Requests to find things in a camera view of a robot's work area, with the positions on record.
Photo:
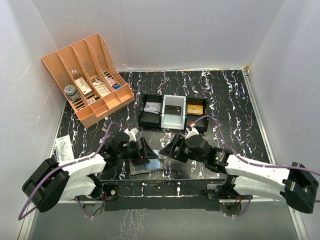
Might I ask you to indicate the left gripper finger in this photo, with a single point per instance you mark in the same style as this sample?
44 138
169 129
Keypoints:
146 152
141 155

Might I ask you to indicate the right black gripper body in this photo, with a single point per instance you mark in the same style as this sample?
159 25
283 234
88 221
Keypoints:
188 154

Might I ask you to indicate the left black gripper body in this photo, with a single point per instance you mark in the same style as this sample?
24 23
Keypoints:
130 152

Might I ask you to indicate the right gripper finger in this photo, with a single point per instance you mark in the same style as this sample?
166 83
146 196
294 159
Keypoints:
170 149
178 148

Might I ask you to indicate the grey leather card holder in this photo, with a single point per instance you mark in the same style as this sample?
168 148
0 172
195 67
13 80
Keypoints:
153 165

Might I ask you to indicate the dark grey credit card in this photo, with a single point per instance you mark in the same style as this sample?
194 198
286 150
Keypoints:
139 169

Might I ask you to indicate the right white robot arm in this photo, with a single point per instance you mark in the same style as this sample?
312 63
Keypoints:
293 184

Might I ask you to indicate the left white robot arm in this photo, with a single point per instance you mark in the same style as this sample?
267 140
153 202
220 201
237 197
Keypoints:
54 181

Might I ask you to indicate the white middle card tray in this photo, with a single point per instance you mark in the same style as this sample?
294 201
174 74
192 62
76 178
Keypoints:
174 122

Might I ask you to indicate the gold credit card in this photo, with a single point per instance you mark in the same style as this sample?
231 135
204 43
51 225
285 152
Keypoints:
196 110

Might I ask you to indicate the black right card tray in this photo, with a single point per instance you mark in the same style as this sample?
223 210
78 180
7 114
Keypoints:
202 124

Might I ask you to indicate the black card tray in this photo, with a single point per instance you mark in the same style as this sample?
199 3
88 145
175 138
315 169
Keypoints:
202 124
150 120

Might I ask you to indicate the black left card tray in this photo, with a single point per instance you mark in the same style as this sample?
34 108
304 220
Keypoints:
150 120

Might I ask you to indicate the silver credit card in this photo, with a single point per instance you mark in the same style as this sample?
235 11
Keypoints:
152 107

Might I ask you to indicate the white label card stack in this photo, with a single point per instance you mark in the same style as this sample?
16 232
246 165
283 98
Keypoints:
100 87

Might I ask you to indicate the white patterned paper sheet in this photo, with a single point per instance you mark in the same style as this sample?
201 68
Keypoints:
63 149

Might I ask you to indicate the blue small object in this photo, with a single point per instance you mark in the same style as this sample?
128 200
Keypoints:
116 86

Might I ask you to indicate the small colourful packet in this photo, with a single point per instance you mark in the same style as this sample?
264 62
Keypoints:
110 79

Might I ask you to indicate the white red box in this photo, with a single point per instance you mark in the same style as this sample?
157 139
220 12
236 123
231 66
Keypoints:
83 86

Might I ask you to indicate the orange plastic file organizer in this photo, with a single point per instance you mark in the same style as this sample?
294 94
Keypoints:
89 58

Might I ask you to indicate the round patterned tin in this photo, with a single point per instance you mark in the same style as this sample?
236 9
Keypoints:
71 92

